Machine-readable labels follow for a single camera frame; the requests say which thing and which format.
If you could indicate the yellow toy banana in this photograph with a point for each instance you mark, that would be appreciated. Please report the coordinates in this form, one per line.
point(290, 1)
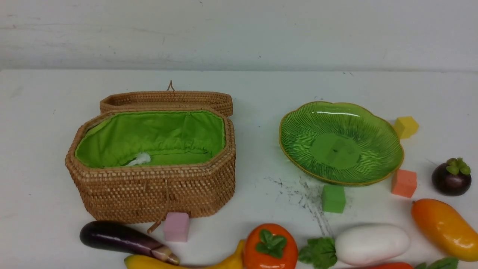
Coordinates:
point(234, 261)

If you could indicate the purple toy eggplant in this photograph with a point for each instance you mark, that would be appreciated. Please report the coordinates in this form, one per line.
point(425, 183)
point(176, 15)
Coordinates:
point(114, 236)

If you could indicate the white toy radish with leaves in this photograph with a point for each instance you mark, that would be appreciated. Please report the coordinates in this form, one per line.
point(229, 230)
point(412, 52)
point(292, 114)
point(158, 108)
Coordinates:
point(357, 246)

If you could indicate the dark purple toy mangosteen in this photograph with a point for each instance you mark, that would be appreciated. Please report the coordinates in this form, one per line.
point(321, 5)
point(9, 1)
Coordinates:
point(452, 178)

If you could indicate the orange yellow toy mango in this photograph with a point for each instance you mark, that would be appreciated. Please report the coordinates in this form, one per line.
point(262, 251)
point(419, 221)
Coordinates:
point(444, 227)

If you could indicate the woven rattan basket lid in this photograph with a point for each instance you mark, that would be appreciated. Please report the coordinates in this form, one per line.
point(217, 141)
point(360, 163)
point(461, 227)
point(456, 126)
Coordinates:
point(220, 102)

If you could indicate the green ribbed glass plate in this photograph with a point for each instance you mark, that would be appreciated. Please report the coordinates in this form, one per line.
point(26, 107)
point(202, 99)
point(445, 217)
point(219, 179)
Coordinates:
point(340, 143)

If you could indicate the pink foam cube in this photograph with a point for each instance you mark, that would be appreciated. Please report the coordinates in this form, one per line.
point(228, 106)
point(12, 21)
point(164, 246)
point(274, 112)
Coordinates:
point(176, 227)

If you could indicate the green foam cube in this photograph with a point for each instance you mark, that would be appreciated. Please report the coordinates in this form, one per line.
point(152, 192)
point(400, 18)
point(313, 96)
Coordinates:
point(333, 198)

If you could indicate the orange toy persimmon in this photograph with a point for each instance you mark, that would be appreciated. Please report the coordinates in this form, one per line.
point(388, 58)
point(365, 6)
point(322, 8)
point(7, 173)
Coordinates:
point(270, 246)

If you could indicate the woven rattan basket green lining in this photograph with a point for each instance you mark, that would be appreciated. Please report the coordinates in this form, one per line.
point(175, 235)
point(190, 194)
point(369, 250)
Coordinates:
point(137, 165)

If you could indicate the yellow foam cube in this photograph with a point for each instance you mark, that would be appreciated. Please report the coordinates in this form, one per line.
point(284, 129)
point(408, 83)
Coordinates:
point(405, 127)

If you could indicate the orange foam cube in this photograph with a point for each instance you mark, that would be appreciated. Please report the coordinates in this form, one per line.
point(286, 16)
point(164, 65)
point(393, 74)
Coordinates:
point(404, 183)

